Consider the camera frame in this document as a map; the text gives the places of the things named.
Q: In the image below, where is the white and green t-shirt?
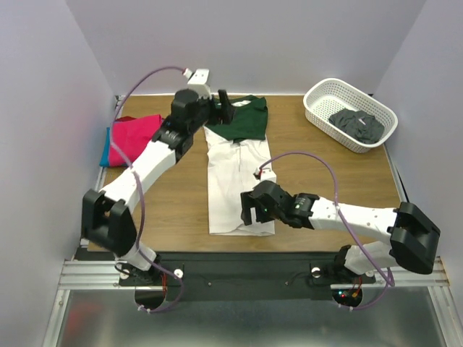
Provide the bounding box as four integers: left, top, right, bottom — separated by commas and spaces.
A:
204, 95, 275, 236

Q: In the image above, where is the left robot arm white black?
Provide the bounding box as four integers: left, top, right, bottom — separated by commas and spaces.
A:
81, 89, 235, 285

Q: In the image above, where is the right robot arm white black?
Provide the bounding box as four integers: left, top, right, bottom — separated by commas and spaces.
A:
239, 180, 441, 284

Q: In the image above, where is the dark red folded t-shirt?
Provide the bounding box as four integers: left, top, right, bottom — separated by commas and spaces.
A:
115, 116, 136, 122

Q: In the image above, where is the pink folded t-shirt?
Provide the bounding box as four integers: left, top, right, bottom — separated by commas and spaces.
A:
109, 114, 163, 167

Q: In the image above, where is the blue folded t-shirt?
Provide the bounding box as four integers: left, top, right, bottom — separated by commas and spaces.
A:
99, 127, 111, 168

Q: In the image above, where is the white perforated laundry basket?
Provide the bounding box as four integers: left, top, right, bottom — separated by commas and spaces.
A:
303, 78, 399, 153

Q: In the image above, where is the grey t-shirt in basket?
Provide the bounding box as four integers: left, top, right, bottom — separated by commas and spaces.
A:
328, 108, 385, 145

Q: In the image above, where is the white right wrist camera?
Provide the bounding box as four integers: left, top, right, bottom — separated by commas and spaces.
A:
253, 168, 276, 183

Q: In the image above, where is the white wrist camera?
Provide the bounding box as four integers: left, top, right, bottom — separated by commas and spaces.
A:
182, 68, 212, 99
253, 168, 276, 183

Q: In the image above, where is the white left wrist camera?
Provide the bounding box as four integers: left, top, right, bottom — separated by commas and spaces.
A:
182, 68, 212, 99

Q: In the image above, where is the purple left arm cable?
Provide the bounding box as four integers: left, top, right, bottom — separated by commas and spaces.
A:
110, 67, 186, 314

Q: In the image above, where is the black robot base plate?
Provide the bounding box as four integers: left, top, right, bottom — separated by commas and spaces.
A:
119, 252, 375, 301

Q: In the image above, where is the aluminium frame rail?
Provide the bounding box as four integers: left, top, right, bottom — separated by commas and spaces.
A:
43, 94, 453, 347

